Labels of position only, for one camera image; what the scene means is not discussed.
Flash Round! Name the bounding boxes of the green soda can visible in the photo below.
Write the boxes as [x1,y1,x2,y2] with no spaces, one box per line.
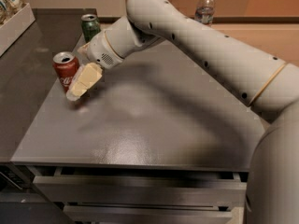
[81,14,101,42]

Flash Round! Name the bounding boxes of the lower grey drawer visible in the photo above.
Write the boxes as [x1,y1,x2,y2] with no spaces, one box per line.
[64,205,232,224]

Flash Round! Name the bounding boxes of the clear plastic water bottle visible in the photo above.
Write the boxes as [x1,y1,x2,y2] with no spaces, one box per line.
[194,0,215,25]

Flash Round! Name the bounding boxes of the white snack box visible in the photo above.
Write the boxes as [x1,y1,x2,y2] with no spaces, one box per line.
[0,3,36,57]

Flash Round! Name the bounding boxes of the dark grey side counter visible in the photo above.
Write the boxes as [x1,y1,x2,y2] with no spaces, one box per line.
[0,8,96,163]

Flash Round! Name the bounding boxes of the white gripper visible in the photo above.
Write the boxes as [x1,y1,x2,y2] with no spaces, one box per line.
[66,31,123,101]

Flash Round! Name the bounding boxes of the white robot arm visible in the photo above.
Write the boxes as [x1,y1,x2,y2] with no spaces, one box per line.
[66,0,299,224]

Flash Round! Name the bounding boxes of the snack bags in box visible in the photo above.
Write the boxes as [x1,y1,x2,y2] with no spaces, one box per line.
[0,0,25,24]

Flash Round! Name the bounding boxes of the red Coca-Cola can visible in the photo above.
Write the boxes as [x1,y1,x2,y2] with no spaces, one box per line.
[53,51,79,91]

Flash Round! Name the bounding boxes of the upper grey drawer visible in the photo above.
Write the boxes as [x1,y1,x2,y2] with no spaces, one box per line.
[34,173,246,207]

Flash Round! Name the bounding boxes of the grey drawer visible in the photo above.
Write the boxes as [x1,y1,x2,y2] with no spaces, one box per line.
[34,173,246,207]
[64,205,232,224]

